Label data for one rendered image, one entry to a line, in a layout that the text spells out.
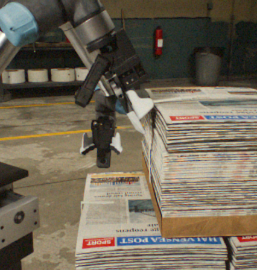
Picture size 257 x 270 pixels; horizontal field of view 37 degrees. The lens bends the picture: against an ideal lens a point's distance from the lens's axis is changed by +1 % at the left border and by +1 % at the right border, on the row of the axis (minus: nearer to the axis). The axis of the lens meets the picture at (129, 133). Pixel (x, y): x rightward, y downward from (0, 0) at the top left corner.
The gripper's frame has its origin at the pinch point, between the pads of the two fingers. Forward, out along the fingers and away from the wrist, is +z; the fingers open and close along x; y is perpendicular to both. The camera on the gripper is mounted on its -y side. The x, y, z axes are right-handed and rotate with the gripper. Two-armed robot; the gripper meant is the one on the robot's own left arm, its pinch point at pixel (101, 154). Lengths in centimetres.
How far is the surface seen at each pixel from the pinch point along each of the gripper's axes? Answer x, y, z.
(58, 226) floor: -35, -85, -109
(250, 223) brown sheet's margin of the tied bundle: 30, 1, 42
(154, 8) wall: 65, 65, -677
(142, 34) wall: 42, 17, -668
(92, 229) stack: 0.4, -2.6, 37.9
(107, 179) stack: 2.3, -2.5, 12.7
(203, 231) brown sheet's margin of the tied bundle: 21.6, -0.5, 42.3
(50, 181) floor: -52, -85, -179
